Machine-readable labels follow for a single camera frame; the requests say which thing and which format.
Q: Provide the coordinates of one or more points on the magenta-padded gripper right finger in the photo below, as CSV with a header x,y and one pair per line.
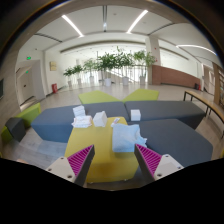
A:
x,y
156,165

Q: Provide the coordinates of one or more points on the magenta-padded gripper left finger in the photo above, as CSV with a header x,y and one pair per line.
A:
x,y
75,166

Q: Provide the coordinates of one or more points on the light blue towel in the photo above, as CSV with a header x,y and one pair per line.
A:
x,y
125,138

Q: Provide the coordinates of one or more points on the white wet wipes pack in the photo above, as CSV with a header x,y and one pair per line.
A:
x,y
81,122

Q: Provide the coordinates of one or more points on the long grey upholstered seat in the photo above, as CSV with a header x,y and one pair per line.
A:
x,y
53,121

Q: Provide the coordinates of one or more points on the small white cube box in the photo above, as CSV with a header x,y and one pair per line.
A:
x,y
135,115

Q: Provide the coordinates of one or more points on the stack of white boxes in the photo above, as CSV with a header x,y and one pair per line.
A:
x,y
79,111

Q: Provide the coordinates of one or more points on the small white tube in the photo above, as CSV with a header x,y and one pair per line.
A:
x,y
115,122

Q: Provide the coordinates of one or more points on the green upholstered bench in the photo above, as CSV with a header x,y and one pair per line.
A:
x,y
31,113

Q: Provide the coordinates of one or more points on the green upholstered seat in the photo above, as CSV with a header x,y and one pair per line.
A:
x,y
96,97
143,95

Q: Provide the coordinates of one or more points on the dark grey cube ottoman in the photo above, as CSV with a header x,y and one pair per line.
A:
x,y
15,128

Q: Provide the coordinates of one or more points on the red fire extinguisher box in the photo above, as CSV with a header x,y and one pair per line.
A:
x,y
54,88

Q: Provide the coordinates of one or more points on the row of potted plants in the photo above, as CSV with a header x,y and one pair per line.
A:
x,y
108,61

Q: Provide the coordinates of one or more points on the green exit sign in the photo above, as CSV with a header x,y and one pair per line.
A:
x,y
29,57

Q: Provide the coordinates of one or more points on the linear ceiling lights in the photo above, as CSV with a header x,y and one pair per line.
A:
x,y
71,25

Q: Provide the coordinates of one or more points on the wooden bench, black frame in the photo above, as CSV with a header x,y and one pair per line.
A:
x,y
206,105

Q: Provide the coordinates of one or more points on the framed wall picture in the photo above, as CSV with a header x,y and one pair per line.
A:
x,y
53,66

